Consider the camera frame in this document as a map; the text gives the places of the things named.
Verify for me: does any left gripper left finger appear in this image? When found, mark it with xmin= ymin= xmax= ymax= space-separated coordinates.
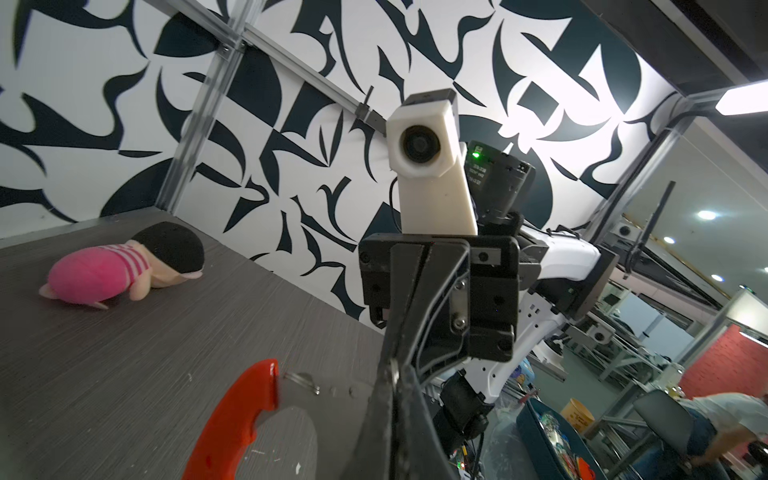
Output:
xmin=338 ymin=239 xmax=472 ymax=480

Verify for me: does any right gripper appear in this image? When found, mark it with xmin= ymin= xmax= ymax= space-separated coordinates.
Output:
xmin=359 ymin=233 xmax=533 ymax=363

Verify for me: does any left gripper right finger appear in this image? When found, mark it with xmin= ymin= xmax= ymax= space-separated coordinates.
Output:
xmin=392 ymin=365 xmax=459 ymax=480

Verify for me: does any red handled metal key ring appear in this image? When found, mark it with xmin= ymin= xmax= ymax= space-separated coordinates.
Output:
xmin=181 ymin=358 xmax=385 ymax=480

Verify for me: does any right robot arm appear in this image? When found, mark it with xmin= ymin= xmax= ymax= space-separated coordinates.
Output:
xmin=359 ymin=226 xmax=617 ymax=454

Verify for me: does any blue bin of items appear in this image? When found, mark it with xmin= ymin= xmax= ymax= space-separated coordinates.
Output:
xmin=516 ymin=398 xmax=606 ymax=479

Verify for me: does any pink plush doll black hair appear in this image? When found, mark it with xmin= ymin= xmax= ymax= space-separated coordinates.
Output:
xmin=38 ymin=221 xmax=205 ymax=310

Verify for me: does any person in background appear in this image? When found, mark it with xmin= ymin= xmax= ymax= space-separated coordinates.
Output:
xmin=632 ymin=392 xmax=767 ymax=479

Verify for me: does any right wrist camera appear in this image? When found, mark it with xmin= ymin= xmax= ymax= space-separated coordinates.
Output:
xmin=385 ymin=88 xmax=478 ymax=236

